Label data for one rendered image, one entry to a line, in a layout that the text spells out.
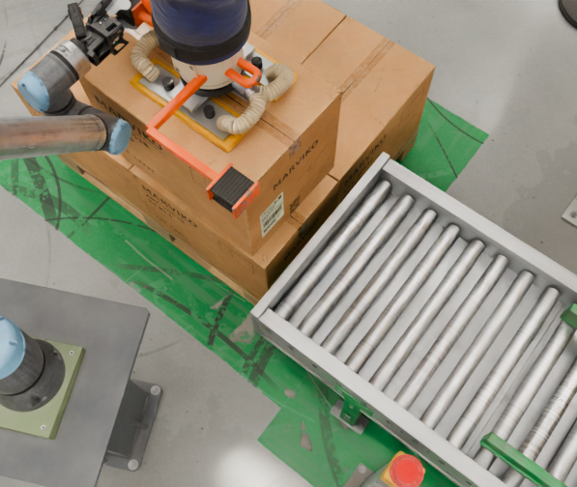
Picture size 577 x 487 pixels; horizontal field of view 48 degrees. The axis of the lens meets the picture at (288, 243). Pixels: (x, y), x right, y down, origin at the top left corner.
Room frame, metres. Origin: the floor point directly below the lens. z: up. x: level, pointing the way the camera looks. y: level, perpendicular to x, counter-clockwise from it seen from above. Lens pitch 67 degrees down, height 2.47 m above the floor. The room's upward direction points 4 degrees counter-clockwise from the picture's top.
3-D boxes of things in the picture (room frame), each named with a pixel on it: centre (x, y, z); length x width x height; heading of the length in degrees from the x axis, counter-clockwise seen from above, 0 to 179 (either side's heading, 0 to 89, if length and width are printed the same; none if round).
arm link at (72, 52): (1.08, 0.50, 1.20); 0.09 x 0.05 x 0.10; 48
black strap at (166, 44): (1.08, 0.17, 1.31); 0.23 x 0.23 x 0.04
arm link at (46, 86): (1.02, 0.55, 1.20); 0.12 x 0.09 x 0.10; 138
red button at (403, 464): (0.09, -0.22, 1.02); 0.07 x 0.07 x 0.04
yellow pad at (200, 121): (1.01, 0.23, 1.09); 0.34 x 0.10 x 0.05; 48
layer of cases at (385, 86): (1.52, 0.20, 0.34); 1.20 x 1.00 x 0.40; 49
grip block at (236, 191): (0.69, 0.11, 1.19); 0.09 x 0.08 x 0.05; 138
